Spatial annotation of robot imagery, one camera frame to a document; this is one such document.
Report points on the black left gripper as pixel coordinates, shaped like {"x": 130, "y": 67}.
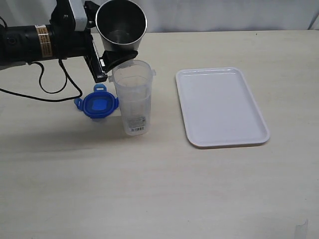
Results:
{"x": 70, "y": 43}

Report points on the stainless steel tumbler cup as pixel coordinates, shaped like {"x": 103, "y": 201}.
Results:
{"x": 121, "y": 25}

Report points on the blue plastic container lid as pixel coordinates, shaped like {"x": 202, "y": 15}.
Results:
{"x": 99, "y": 104}

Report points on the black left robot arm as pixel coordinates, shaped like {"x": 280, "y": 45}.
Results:
{"x": 26, "y": 44}

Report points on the tall clear plastic container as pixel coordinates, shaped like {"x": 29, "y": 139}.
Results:
{"x": 133, "y": 84}

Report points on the white backdrop curtain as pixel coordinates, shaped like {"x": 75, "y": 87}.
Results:
{"x": 228, "y": 15}

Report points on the white rectangular plastic tray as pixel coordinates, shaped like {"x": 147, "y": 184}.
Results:
{"x": 218, "y": 108}

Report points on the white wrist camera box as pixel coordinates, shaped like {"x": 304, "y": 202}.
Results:
{"x": 79, "y": 14}

